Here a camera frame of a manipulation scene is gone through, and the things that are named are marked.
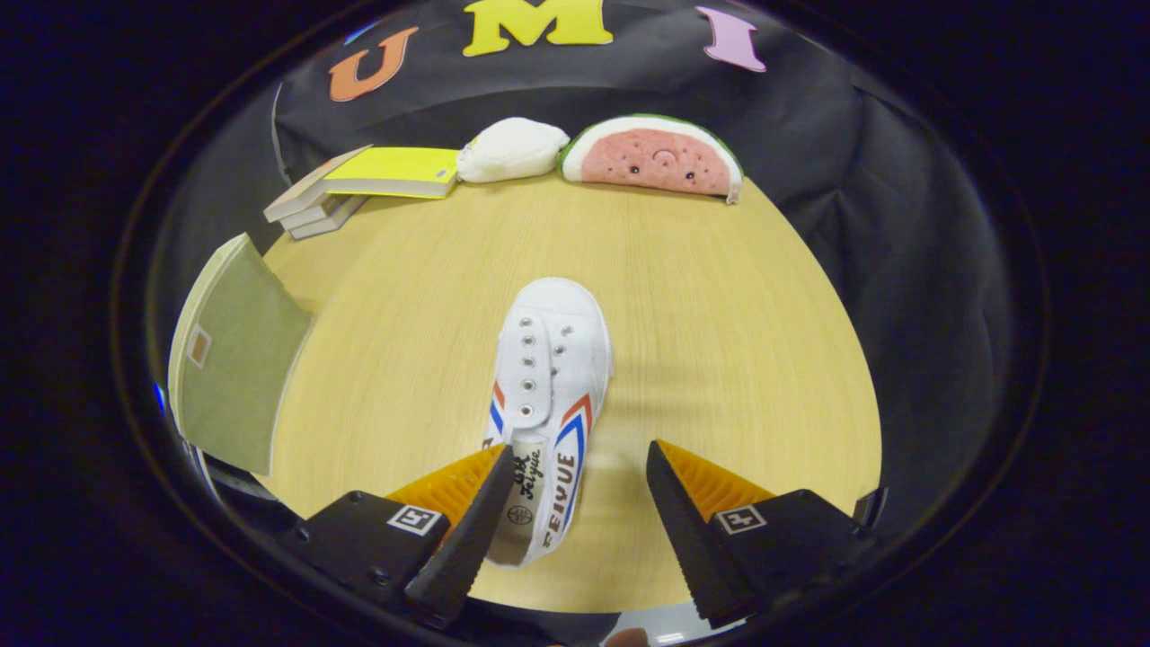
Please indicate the grey paperback book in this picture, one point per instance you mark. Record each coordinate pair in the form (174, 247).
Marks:
(328, 225)
(314, 216)

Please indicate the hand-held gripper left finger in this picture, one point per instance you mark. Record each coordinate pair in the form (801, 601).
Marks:
(467, 557)

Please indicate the watermelon slice plush toy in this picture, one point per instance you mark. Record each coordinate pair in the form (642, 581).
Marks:
(656, 162)

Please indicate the translucent green storage box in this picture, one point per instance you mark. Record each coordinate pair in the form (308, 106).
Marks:
(238, 368)

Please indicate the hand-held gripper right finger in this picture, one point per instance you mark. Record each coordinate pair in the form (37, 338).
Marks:
(687, 539)

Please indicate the yellow book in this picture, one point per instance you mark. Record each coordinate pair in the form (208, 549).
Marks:
(395, 169)

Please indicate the white canvas shoe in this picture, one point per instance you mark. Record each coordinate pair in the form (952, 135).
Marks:
(552, 359)

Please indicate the white plush toy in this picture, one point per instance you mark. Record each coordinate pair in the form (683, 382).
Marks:
(512, 151)

